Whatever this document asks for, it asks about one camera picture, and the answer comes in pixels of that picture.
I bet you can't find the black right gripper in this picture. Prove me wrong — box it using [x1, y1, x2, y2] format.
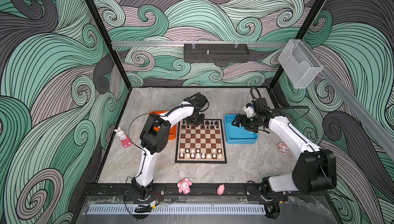
[231, 114, 265, 132]

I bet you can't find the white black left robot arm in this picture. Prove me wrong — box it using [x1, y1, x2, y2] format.
[131, 92, 209, 199]

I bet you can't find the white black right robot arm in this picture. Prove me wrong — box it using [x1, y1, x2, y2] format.
[232, 98, 337, 197]

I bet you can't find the blue plastic tray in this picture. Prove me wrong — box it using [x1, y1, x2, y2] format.
[224, 114, 258, 145]

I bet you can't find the brown cream chessboard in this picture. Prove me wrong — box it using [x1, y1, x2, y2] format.
[175, 119, 227, 164]

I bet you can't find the orange plastic tray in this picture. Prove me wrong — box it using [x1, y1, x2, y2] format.
[150, 111, 177, 141]

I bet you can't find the pink white round figurine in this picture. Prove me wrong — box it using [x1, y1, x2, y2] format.
[278, 143, 289, 154]

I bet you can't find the pink pig plush toy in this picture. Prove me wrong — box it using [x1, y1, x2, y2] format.
[177, 178, 192, 195]

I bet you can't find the small pink pig figurine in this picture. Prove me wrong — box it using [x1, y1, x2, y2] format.
[216, 184, 225, 195]

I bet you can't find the white rabbit pink base figurine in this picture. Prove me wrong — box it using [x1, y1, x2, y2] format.
[114, 127, 132, 148]

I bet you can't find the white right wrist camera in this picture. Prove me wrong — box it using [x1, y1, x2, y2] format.
[244, 103, 255, 118]

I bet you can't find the black perforated wall shelf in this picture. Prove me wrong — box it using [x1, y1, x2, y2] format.
[183, 44, 250, 65]

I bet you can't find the clear acrylic wall box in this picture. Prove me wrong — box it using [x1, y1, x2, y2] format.
[278, 39, 323, 89]

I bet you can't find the black front mounting rail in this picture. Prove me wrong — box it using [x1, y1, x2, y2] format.
[84, 182, 327, 200]

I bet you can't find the aluminium back wall rail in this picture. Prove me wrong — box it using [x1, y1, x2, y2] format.
[111, 40, 287, 48]

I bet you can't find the aluminium wall rail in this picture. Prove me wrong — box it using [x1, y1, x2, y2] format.
[297, 40, 394, 156]
[111, 40, 287, 48]

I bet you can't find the aluminium right wall rail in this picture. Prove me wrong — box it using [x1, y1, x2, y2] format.
[297, 40, 394, 156]

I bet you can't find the white slotted cable duct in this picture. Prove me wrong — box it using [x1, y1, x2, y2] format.
[86, 203, 266, 215]

